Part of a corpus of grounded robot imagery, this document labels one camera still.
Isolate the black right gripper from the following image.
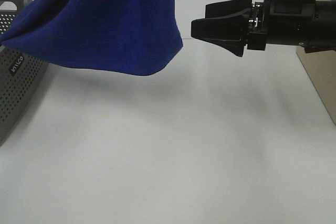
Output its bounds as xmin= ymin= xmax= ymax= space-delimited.
xmin=191 ymin=0 xmax=316 ymax=57

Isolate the grey perforated plastic basket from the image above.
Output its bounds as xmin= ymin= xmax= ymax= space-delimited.
xmin=1 ymin=0 xmax=48 ymax=144

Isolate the beige fabric storage box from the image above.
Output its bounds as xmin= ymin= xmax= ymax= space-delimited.
xmin=296 ymin=0 xmax=335 ymax=123

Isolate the blue microfibre towel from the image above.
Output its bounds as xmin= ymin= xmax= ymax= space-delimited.
xmin=1 ymin=0 xmax=183 ymax=76

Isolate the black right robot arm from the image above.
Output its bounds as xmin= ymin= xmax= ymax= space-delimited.
xmin=191 ymin=0 xmax=335 ymax=57

